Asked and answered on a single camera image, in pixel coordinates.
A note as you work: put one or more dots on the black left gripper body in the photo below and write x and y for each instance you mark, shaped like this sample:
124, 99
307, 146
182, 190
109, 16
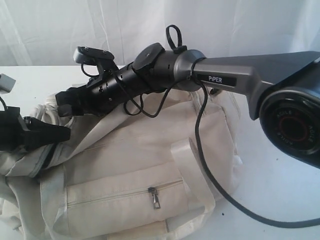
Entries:
11, 129

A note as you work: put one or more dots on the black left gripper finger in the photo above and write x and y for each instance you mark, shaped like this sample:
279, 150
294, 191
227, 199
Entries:
39, 133

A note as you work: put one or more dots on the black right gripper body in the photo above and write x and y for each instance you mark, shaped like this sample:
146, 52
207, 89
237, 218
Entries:
103, 93

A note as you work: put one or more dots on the cream duffel bag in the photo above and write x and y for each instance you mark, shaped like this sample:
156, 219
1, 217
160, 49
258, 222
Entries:
124, 176

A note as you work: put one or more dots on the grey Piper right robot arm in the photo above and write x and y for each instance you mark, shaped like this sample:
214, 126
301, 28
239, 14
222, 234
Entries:
282, 90

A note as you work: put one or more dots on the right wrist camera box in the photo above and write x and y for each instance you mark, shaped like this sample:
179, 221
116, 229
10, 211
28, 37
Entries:
102, 59

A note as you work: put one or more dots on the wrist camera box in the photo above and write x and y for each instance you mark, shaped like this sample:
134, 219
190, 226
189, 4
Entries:
102, 59
6, 84

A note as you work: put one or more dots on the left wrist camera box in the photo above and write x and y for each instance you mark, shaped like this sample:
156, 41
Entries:
6, 84

